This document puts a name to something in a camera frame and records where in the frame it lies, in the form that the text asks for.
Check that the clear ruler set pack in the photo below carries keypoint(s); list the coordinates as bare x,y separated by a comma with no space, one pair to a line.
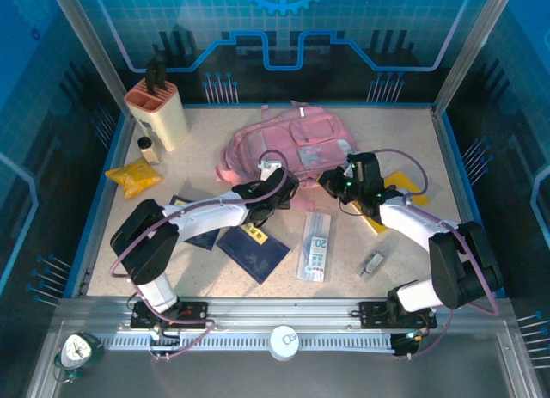
315,247

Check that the aluminium frame post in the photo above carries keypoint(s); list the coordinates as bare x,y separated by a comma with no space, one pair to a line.
477,41
87,41

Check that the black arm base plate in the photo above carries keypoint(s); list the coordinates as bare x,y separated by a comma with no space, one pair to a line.
371,314
193,314

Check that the beige orange knife block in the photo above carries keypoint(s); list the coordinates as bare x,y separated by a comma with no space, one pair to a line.
167,118

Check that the aluminium front rail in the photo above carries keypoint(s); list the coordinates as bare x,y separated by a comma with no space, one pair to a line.
279,310

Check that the small clear plastic box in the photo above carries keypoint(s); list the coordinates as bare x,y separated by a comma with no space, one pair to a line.
371,264

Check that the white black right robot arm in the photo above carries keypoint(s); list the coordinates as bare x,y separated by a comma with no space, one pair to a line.
408,224

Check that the small bottle black cap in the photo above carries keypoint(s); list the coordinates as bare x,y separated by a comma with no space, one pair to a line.
149,153

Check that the navy book small yellow label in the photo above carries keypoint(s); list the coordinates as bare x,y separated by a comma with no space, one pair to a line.
202,240

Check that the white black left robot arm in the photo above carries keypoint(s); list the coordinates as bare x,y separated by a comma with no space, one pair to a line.
206,213

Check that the navy book large yellow label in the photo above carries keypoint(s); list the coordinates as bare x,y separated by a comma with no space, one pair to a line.
253,256

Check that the pink student backpack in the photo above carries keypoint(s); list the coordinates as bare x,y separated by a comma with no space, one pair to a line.
275,136

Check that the yellow snack bag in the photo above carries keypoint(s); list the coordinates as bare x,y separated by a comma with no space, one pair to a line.
135,179

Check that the small black control board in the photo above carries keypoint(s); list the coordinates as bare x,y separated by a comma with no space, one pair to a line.
165,338
404,344

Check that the green alarm clock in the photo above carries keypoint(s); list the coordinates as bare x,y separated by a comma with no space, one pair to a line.
77,350

